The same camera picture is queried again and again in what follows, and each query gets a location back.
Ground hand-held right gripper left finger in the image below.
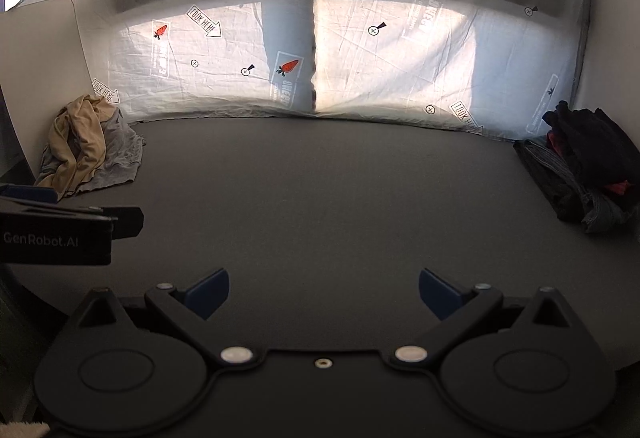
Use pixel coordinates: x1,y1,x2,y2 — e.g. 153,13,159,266
62,268,261,370

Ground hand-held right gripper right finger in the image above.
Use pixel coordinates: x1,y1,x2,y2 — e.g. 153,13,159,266
389,268,586,370

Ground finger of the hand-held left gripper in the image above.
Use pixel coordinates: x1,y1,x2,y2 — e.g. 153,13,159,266
0,185,58,204
0,199,146,240

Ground navy fuzzy sweater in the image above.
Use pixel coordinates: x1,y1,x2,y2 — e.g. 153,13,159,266
542,101,635,209

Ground light grey garment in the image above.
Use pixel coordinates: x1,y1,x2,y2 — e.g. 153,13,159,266
37,107,147,193

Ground tan garment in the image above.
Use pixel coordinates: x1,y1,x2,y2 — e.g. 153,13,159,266
36,94,121,200

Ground white board panel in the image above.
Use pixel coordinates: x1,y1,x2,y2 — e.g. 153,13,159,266
0,0,93,184

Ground dark grey garment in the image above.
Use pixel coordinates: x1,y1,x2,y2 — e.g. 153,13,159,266
514,141,586,224

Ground blue jeans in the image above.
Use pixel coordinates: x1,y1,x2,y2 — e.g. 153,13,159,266
515,135,640,234

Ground white fluffy cloth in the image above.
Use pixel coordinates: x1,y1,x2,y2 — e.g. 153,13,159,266
0,420,51,438

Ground red checked cloth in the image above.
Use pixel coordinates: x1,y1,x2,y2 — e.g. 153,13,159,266
546,131,632,198

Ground white printed curtain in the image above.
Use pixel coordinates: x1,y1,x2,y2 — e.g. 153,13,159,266
5,0,588,141

